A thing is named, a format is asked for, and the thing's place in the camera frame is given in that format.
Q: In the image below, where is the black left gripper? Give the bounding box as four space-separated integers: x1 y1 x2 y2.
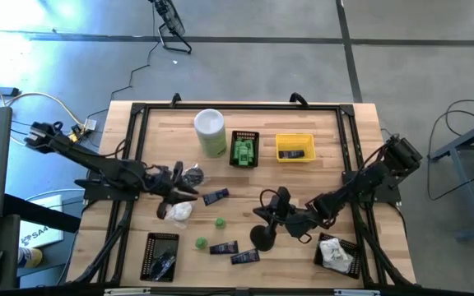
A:
148 160 200 221

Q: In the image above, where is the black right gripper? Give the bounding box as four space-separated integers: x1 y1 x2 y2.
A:
252 186 318 244

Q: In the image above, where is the black oval hairbrush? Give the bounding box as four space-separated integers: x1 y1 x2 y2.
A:
249 224 278 253

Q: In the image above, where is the dark blue DSC tube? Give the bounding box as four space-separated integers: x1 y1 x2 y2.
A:
208 240 240 256
277 149 306 160
230 247 262 266
202 187 230 207

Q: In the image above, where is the black slotted plastic basket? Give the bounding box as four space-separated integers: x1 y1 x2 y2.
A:
139 232 180 283
229 130 261 169
313 232 362 280

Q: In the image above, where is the yellow slotted plastic basket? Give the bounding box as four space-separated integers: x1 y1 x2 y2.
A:
275 132 317 164

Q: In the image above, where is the green white disinfecting wipes canister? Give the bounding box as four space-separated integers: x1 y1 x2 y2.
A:
193 108 228 159

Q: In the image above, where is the silver aluminium bar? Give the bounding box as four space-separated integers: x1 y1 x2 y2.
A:
333 289 381 296
104 287 151 295

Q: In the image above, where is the white printed box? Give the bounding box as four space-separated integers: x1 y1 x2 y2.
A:
17 193 65 249

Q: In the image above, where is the yellow white round object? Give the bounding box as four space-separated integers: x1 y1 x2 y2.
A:
17 246 44 269

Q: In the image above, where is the black floor fan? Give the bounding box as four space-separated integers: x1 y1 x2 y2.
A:
149 0 193 55

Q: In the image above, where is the black aluminium table frame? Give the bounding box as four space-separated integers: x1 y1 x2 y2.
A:
66 101 417 296

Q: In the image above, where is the black floor cable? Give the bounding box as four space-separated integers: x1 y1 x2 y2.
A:
85 3 158 120
425 97 474 197

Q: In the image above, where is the cream floor cable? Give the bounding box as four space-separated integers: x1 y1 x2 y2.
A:
0 67 88 150

